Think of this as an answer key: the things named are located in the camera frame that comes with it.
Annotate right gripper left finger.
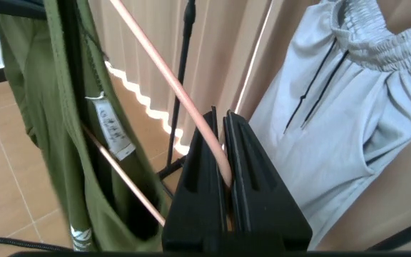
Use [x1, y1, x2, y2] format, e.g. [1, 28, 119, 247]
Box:
[161, 106, 228, 253]

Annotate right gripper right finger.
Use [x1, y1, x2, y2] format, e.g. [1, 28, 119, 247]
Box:
[223, 109, 313, 253]

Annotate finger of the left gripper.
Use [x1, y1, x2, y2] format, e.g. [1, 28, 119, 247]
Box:
[0, 0, 46, 21]

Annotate pale grey shorts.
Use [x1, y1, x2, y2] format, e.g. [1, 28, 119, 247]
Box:
[248, 0, 411, 251]

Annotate green long-sleeved shirt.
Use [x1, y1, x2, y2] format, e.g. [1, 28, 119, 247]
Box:
[0, 0, 169, 253]

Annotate pink clothes hanger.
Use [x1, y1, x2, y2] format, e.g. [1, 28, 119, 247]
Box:
[81, 0, 233, 228]

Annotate black clothes rack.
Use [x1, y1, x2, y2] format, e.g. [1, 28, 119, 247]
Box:
[157, 0, 196, 199]

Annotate black cable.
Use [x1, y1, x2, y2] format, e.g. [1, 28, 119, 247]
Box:
[0, 233, 73, 253]

